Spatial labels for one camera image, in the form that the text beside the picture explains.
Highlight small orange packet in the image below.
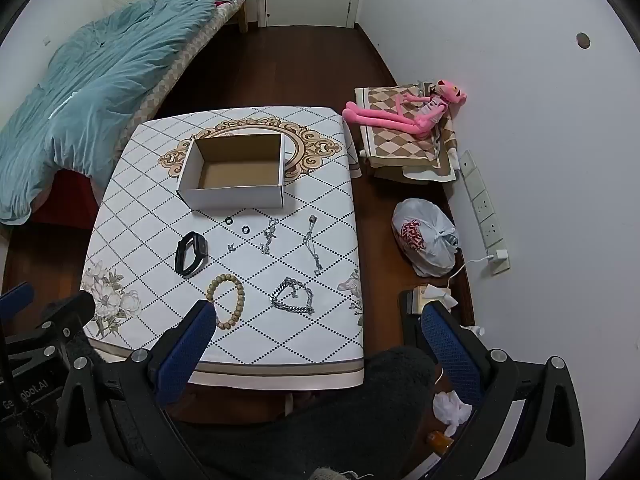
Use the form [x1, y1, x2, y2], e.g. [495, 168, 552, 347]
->
[426, 430, 453, 456]

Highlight white power strip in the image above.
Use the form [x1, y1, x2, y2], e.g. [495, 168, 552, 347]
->
[459, 150, 502, 250]

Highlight pink plush toy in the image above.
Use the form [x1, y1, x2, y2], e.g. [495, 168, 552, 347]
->
[342, 79, 468, 141]

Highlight wooden bead bracelet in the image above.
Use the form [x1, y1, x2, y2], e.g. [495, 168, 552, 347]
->
[206, 273, 246, 332]

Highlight red bed skirt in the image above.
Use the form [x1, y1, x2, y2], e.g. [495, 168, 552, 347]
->
[30, 167, 101, 231]

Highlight crumpled white tissue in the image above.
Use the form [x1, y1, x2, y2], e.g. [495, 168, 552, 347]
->
[432, 390, 473, 436]

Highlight thin silver necklace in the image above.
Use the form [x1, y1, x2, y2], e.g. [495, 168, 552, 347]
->
[260, 217, 281, 255]

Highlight white diamond-pattern tablecloth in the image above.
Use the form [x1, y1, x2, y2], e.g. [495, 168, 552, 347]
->
[81, 106, 365, 391]

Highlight wooden bed frame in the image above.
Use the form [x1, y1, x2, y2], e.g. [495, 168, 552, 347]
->
[220, 2, 251, 35]

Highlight chunky silver chain bracelet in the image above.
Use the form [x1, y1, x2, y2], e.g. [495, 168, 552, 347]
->
[270, 276, 316, 316]

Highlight white cardboard box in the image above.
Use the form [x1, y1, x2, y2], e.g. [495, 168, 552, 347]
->
[177, 133, 287, 210]

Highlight teal duvet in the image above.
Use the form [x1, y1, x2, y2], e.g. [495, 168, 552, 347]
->
[0, 0, 251, 226]

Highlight white plastic bag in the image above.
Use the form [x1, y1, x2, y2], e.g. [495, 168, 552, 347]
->
[391, 198, 459, 278]

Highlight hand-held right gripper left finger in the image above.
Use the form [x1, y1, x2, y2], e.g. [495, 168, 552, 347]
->
[52, 300, 218, 480]

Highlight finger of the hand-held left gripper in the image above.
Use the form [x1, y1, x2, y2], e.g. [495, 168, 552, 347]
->
[0, 282, 35, 323]
[0, 290, 97, 362]

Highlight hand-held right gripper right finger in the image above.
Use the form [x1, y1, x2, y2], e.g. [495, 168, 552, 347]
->
[420, 302, 587, 480]

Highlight silver pendant chain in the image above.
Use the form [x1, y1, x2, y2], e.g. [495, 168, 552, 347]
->
[302, 215, 323, 276]

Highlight black container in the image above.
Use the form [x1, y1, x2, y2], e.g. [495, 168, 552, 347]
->
[398, 290, 426, 348]

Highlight white charger cable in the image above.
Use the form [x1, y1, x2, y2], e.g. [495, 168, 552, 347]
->
[446, 255, 496, 292]

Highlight tissue box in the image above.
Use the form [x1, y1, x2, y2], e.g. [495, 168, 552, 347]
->
[410, 284, 458, 316]

